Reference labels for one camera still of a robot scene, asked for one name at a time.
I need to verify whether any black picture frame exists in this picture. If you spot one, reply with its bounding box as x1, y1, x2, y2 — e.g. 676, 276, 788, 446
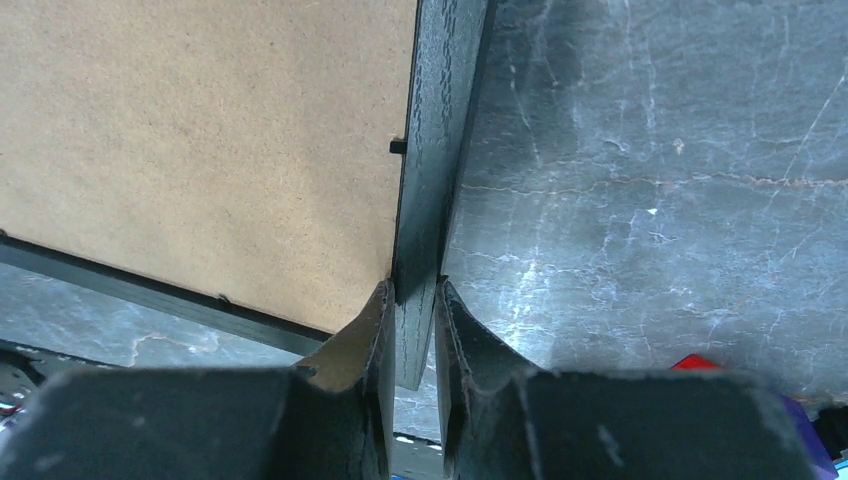
1, 1, 496, 389

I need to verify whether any red purple toy brick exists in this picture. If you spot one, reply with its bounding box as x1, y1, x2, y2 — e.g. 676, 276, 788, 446
670, 354, 838, 479

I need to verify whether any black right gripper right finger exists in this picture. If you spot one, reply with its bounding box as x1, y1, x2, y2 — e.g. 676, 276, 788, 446
434, 279, 814, 479

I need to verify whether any brown backing board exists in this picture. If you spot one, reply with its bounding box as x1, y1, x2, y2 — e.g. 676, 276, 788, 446
1, 1, 416, 333

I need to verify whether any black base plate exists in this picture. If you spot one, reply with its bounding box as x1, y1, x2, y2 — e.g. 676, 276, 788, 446
1, 340, 117, 424

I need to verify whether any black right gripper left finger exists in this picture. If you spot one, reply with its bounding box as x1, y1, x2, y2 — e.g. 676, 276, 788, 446
1, 280, 395, 479

